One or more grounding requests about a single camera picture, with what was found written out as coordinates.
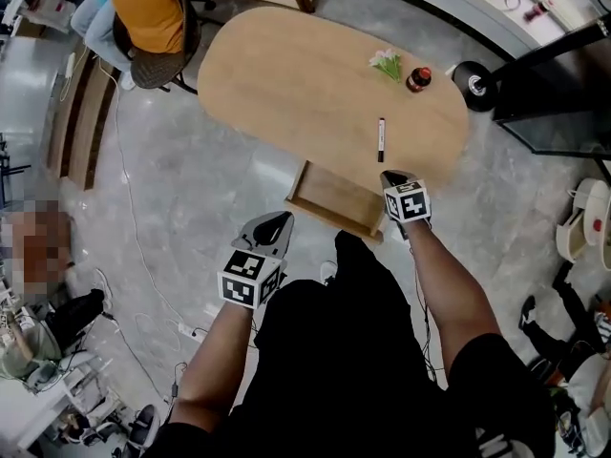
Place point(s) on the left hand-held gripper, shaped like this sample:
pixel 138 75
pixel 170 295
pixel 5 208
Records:
pixel 238 284

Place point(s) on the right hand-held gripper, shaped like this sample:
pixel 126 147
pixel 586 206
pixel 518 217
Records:
pixel 408 203

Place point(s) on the black marker pen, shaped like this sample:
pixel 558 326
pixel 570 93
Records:
pixel 381 136

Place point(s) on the wooden drawer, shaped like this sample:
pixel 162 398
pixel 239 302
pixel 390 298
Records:
pixel 334 193

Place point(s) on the small dark red jar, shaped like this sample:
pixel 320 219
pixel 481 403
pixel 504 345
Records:
pixel 419 80

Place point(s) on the small flower bunch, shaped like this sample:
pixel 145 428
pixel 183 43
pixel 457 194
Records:
pixel 387 62

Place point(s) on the person's right forearm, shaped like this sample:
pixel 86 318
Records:
pixel 444 294

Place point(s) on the person's left forearm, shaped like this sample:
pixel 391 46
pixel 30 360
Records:
pixel 215 360

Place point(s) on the oval wooden table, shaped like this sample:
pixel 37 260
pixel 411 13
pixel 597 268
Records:
pixel 286 79

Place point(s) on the person's left white shoe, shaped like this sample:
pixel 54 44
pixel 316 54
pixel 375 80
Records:
pixel 328 272

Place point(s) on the white power strip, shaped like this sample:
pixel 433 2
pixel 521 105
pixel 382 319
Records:
pixel 71 65
pixel 188 329

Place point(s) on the black coat rack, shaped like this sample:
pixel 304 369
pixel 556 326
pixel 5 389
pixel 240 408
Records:
pixel 475 86

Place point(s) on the person's black clothing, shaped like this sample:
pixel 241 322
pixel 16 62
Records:
pixel 334 351

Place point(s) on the black glass-door cabinet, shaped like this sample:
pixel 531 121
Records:
pixel 563 127

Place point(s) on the white round trolley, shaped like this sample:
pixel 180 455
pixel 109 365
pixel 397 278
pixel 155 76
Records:
pixel 573 243

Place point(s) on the brown chair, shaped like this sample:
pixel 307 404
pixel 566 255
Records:
pixel 157 69

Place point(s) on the wooden steps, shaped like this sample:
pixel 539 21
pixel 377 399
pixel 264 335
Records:
pixel 78 127

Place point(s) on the red drink bottle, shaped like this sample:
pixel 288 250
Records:
pixel 534 12

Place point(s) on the orange cushion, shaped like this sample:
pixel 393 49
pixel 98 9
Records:
pixel 143 7

